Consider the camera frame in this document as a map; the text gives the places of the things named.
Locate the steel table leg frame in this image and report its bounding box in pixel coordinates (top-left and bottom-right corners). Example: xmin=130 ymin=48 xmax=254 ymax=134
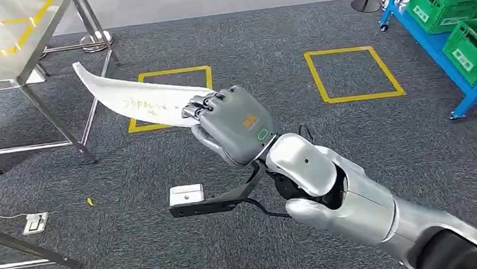
xmin=0 ymin=184 xmax=83 ymax=269

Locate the floor power socket plate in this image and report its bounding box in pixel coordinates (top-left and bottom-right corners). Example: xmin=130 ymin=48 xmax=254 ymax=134
xmin=21 ymin=212 xmax=51 ymax=236

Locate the blue metal shelf cart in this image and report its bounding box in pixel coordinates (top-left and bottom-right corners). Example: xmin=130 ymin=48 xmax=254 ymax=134
xmin=376 ymin=0 xmax=477 ymax=126

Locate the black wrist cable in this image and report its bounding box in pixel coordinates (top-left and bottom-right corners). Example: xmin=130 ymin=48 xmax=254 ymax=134
xmin=243 ymin=194 xmax=293 ymax=223

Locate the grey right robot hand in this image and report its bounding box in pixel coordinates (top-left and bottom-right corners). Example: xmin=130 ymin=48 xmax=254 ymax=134
xmin=179 ymin=81 xmax=282 ymax=172

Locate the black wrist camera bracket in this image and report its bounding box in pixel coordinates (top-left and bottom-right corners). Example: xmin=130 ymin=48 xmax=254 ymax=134
xmin=165 ymin=161 xmax=271 ymax=220

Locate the silver stanchion base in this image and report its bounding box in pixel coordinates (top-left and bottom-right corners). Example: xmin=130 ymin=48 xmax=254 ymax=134
xmin=79 ymin=29 xmax=115 ymax=54

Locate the steel frame table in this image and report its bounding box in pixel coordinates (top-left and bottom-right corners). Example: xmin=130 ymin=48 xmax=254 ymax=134
xmin=0 ymin=0 xmax=129 ymax=176

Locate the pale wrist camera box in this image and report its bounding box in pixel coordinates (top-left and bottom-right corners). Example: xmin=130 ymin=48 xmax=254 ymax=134
xmin=168 ymin=183 xmax=206 ymax=208

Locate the white soft parcel bag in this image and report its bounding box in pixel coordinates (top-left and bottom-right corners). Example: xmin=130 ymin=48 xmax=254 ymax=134
xmin=72 ymin=51 xmax=219 ymax=138

